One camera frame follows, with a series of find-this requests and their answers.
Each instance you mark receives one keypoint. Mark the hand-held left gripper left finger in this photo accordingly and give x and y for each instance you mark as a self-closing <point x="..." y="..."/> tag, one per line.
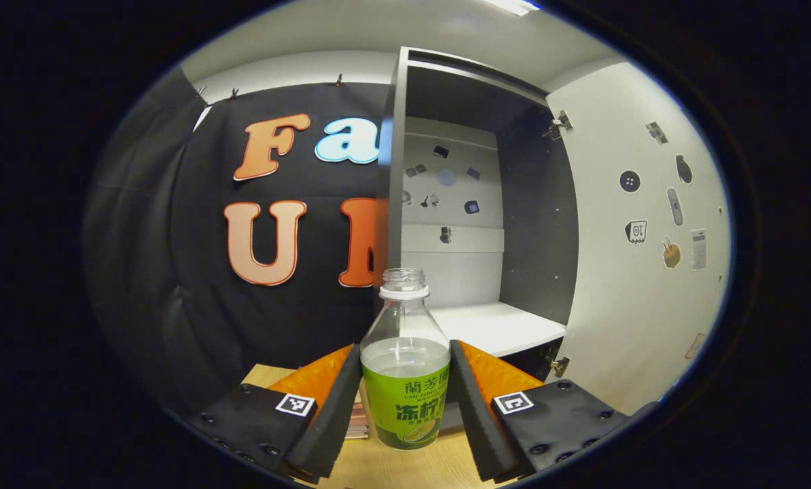
<point x="331" y="414"/>

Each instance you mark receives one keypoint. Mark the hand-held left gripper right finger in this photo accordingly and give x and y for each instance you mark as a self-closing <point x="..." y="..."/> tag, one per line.
<point x="477" y="414"/>

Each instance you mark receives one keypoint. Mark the clear green label bottle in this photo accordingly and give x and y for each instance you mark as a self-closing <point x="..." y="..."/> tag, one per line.
<point x="405" y="401"/>

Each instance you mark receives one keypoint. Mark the cream cabinet door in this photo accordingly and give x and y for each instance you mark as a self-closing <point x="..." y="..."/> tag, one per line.
<point x="623" y="305"/>

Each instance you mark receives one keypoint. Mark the grey cabinet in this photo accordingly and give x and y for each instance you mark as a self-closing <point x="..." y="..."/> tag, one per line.
<point x="538" y="224"/>

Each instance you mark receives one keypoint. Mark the black backdrop cloth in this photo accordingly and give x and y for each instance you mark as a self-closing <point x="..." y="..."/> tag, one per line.
<point x="195" y="305"/>

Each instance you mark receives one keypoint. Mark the long ceiling light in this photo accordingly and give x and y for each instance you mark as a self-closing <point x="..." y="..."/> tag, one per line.
<point x="512" y="6"/>

